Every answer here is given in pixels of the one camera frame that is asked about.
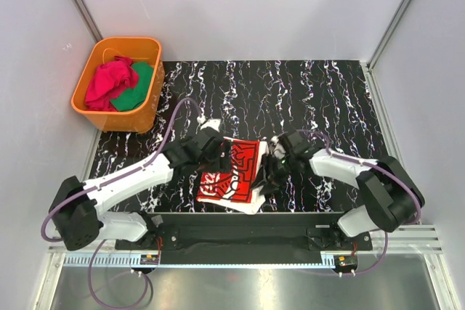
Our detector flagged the green t-shirt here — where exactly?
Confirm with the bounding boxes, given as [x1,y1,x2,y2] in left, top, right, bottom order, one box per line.
[111,62,154,112]

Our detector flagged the aluminium frame rail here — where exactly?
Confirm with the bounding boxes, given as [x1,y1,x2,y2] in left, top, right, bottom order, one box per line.
[47,224,444,253]

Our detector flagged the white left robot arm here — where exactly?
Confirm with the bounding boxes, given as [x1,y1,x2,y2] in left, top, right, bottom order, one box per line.
[49,127,231,251]

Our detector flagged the electronics board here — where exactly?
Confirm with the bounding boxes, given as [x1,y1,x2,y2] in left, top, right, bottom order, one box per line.
[335,255,358,273]
[140,254,160,265]

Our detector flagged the white slotted cable duct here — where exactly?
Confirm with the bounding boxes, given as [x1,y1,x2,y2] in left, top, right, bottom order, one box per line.
[64,252,335,269]

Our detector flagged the left electronics board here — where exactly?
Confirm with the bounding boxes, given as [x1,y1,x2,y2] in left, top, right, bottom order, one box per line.
[140,254,160,265]

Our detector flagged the red t-shirt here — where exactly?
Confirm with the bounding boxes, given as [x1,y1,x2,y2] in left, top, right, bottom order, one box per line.
[85,56,139,112]

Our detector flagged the black marbled table mat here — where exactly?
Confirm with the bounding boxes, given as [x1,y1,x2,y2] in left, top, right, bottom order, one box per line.
[84,60,389,213]

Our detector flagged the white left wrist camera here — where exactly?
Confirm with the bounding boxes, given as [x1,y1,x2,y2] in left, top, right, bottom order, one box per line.
[201,118,222,132]

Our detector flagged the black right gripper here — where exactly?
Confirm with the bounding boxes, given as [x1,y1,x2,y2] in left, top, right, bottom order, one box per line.
[250,152,298,196]

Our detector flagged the orange plastic basket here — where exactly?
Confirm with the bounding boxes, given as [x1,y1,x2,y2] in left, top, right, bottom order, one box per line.
[71,37,164,134]

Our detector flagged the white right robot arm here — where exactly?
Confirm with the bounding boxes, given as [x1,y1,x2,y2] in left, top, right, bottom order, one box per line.
[251,129,425,250]

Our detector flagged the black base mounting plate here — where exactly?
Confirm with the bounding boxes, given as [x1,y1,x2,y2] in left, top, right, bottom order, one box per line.
[116,213,372,251]

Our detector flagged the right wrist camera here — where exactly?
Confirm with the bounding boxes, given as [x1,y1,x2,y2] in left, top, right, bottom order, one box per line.
[270,136,286,159]

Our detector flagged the right electronics board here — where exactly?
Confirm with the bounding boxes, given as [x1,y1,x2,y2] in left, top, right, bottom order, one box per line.
[335,255,358,273]

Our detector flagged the white Coca-Cola t-shirt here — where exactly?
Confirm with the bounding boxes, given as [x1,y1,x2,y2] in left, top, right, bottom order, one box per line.
[196,137,268,215]

